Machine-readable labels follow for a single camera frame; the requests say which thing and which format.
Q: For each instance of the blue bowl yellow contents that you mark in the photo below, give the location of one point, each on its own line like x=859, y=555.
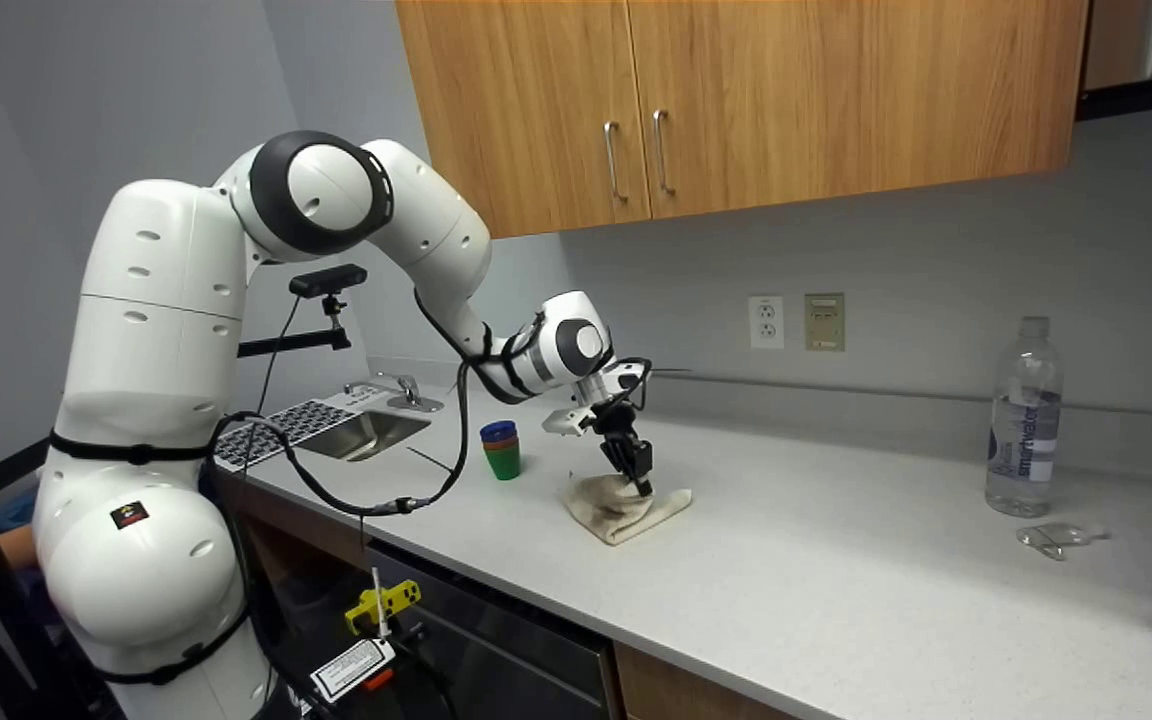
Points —
x=502, y=433

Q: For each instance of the stained beige cloth towel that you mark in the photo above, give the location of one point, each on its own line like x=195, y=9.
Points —
x=642, y=512

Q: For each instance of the wooden wall cabinet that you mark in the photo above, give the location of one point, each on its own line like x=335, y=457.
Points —
x=800, y=92

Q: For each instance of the yellow clamp tool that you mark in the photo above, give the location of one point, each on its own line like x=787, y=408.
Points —
x=382, y=604

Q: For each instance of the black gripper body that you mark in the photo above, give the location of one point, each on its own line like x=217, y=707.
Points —
x=615, y=427

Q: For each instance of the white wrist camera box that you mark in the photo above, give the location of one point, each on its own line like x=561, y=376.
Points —
x=564, y=419

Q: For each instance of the black tripod leg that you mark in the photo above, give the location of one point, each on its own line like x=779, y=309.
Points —
x=3, y=603

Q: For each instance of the chrome sink faucet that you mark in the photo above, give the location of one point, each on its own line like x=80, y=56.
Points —
x=410, y=392

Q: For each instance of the clear plastic water bottle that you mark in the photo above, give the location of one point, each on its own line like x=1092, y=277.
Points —
x=1024, y=427

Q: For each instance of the steel sink basin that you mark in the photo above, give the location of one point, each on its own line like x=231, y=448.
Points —
x=362, y=433

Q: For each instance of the crumpled clear plastic wrapper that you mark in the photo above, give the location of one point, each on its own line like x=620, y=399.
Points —
x=1060, y=539

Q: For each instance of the white wall power outlet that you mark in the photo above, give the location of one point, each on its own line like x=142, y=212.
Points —
x=767, y=322

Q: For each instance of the white and red tool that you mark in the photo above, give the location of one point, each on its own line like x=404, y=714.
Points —
x=352, y=669

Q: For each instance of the black camera on stand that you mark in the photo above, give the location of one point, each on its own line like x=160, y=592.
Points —
x=321, y=282

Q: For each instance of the beige wall plate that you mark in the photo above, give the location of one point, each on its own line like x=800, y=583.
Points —
x=825, y=322

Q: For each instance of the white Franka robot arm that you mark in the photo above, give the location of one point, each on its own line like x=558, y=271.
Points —
x=160, y=345

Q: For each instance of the green plastic cup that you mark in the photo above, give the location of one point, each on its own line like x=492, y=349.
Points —
x=504, y=463

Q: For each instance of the black dishwasher front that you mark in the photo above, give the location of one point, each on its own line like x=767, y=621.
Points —
x=511, y=655

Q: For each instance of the wooden base cabinet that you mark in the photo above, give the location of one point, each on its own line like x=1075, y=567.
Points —
x=681, y=692

